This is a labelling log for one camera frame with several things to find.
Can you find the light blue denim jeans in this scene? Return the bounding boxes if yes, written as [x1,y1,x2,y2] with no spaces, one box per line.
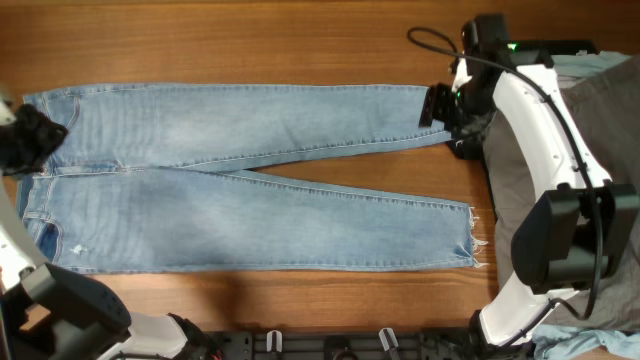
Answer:
[17,83,479,274]

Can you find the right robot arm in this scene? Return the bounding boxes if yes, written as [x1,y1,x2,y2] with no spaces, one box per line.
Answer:
[419,14,639,359]

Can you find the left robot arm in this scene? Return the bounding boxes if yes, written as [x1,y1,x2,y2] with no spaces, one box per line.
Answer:
[1,84,222,359]

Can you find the black garment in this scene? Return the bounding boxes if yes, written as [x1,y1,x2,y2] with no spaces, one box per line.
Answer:
[446,138,498,222]

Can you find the grey trousers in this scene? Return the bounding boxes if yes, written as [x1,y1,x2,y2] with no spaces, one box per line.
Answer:
[483,55,639,331]

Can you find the light blue shirt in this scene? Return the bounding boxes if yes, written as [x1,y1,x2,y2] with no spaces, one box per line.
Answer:
[533,51,639,359]

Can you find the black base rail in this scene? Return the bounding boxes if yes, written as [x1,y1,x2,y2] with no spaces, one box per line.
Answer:
[210,328,476,360]

